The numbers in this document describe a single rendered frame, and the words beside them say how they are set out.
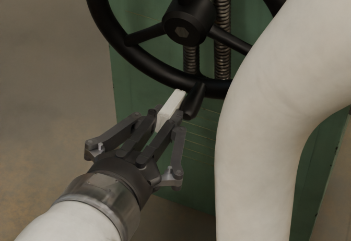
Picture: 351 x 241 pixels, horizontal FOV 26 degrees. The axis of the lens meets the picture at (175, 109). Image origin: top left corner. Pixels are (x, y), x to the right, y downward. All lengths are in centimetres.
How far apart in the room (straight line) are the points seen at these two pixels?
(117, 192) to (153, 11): 51
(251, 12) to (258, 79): 71
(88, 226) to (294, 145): 30
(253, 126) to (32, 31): 163
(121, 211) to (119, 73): 66
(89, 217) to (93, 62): 125
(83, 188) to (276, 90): 38
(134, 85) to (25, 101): 56
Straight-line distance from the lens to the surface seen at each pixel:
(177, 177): 88
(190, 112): 100
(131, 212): 81
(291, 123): 48
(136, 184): 84
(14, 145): 186
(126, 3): 128
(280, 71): 46
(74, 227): 75
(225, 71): 110
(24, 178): 181
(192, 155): 154
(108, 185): 81
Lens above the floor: 151
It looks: 53 degrees down
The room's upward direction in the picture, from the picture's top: straight up
